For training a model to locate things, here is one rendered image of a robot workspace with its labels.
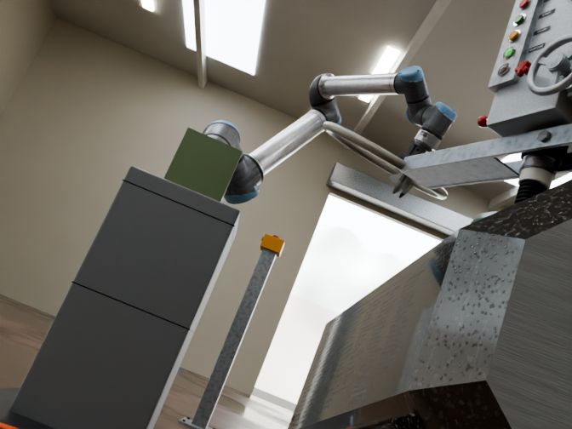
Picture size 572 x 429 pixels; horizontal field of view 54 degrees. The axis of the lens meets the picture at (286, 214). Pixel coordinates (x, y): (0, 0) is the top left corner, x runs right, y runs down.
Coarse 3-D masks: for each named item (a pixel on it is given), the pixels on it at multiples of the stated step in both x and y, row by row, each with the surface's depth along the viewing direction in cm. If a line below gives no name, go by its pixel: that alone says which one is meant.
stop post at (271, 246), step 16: (272, 240) 313; (272, 256) 313; (256, 272) 310; (256, 288) 308; (240, 304) 305; (256, 304) 311; (240, 320) 303; (240, 336) 301; (224, 352) 298; (224, 368) 296; (208, 384) 294; (224, 384) 299; (208, 400) 292; (208, 416) 289
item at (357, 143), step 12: (336, 132) 179; (348, 132) 175; (348, 144) 211; (360, 144) 172; (372, 144) 171; (372, 156) 215; (384, 156) 170; (396, 156) 170; (384, 168) 215; (396, 168) 215; (408, 180) 211; (432, 192) 198; (444, 192) 181
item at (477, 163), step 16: (560, 128) 124; (480, 144) 144; (496, 144) 139; (512, 144) 134; (528, 144) 130; (544, 144) 126; (560, 144) 122; (416, 160) 166; (432, 160) 159; (448, 160) 153; (464, 160) 147; (480, 160) 144; (496, 160) 141; (416, 176) 170; (432, 176) 165; (448, 176) 161; (464, 176) 157; (480, 176) 153; (496, 176) 149; (512, 176) 145
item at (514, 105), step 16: (560, 0) 136; (560, 16) 133; (544, 32) 136; (560, 32) 131; (544, 48) 133; (560, 48) 128; (544, 80) 128; (560, 80) 124; (496, 96) 140; (512, 96) 135; (528, 96) 130; (544, 96) 125; (560, 96) 122; (496, 112) 137; (512, 112) 132; (528, 112) 128; (544, 112) 125; (560, 112) 123; (496, 128) 137; (512, 128) 135; (528, 128) 132; (544, 128) 130
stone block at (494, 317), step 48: (480, 240) 74; (528, 240) 68; (384, 288) 110; (432, 288) 79; (480, 288) 70; (528, 288) 66; (336, 336) 144; (384, 336) 95; (432, 336) 72; (480, 336) 67; (528, 336) 65; (336, 384) 119; (384, 384) 83; (432, 384) 69; (480, 384) 64; (528, 384) 63
